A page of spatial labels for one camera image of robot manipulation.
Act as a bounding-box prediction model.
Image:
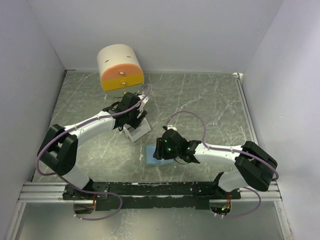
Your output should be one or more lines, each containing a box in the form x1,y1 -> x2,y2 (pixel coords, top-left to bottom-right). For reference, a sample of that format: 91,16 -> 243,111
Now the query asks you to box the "round mini drawer cabinet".
97,44 -> 144,98

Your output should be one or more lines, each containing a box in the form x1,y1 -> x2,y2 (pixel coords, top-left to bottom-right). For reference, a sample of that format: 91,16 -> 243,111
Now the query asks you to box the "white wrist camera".
162,124 -> 177,131
137,94 -> 149,112

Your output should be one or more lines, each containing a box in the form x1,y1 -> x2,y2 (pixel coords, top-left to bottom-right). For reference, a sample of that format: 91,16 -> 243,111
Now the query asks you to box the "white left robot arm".
35,92 -> 148,200

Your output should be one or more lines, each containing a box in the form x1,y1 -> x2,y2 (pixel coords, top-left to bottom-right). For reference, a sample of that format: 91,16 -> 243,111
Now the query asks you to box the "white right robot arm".
153,129 -> 278,199

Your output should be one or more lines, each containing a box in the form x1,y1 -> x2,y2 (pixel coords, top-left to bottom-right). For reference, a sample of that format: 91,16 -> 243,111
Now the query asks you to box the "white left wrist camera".
137,94 -> 149,112

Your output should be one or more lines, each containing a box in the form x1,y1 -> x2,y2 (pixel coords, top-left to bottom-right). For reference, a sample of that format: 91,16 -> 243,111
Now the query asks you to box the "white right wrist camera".
162,124 -> 177,131

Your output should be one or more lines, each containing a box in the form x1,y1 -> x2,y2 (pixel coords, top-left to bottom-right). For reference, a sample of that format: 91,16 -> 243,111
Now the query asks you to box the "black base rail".
62,173 -> 241,211

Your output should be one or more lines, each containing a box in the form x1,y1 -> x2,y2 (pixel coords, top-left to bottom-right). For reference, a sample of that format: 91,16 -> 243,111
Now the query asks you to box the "white card tray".
123,118 -> 151,143

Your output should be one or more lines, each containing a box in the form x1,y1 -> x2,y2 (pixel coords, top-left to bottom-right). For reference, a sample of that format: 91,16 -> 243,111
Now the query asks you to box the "green card holder book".
144,145 -> 174,166

